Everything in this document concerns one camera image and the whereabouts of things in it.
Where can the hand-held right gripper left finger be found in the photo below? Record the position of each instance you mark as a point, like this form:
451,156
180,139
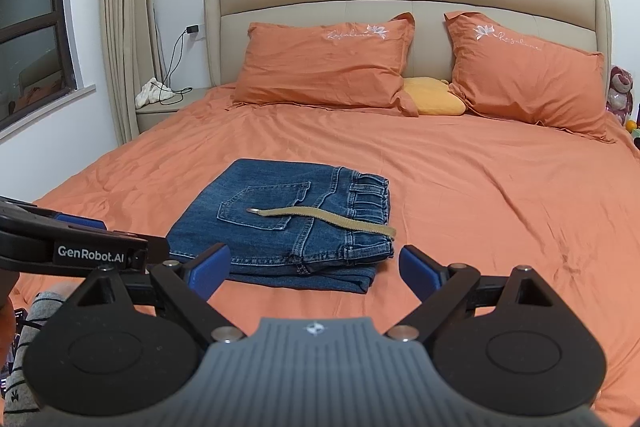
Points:
207,267

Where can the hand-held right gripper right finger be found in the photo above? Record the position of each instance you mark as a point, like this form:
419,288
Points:
417,269

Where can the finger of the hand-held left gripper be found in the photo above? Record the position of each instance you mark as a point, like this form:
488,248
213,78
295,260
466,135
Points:
157,251
80,222

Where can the blue denim pants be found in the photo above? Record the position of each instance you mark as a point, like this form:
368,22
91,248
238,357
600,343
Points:
260,187

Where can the tan belt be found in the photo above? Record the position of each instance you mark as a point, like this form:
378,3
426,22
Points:
350,222

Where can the person's grey striped leg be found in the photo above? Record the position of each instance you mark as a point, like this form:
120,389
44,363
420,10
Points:
37,332

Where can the orange bed cover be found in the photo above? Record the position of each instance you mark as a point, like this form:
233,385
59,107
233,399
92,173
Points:
500,207

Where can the beige nightstand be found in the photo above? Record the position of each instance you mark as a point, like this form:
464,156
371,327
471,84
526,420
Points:
165,118

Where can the white crumpled cloth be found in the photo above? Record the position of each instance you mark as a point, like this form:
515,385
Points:
152,92

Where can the yellow pillow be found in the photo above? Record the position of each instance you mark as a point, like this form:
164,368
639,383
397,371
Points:
431,99

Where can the dark framed window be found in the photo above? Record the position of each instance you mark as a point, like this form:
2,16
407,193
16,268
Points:
30,57

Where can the beige pleated curtain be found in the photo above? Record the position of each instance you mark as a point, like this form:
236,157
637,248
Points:
125,7

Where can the orange embroidered pillow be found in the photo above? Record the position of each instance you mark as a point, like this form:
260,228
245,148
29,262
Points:
525,77
320,67

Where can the orange fruit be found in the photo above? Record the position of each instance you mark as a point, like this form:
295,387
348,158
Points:
632,125

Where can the pink plush toy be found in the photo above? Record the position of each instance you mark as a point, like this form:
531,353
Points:
621,88

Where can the black wall charger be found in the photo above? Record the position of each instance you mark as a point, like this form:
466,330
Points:
192,30

